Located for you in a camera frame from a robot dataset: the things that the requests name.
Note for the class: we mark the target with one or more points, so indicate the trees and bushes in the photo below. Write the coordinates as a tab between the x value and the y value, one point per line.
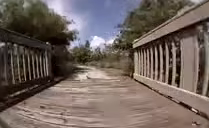
35	23

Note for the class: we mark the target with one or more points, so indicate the dark wooden bridge railing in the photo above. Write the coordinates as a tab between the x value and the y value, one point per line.
22	63

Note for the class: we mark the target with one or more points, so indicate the wooden plank bridge deck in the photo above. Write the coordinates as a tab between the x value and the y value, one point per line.
98	103

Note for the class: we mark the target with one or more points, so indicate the pale dirt path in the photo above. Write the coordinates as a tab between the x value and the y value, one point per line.
92	71

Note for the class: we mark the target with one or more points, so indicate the pale wooden bridge railing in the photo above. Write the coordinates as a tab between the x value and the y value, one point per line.
178	63

